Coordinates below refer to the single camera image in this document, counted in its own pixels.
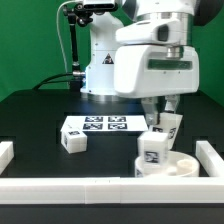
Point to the white front fence rail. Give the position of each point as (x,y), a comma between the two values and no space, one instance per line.
(111,190)

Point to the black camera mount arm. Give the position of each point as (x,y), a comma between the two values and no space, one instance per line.
(76,16)

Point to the overhead camera bar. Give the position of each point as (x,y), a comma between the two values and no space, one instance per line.
(99,4)

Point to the white sheet with tags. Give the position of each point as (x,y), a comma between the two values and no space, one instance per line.
(105,123)

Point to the white round stool seat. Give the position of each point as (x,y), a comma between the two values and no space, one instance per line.
(178,165)

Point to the white left fence block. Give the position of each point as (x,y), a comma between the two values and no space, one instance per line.
(6,154)

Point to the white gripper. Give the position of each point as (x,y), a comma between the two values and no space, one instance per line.
(156,59)

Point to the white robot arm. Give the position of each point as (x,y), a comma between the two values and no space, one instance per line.
(100,72)

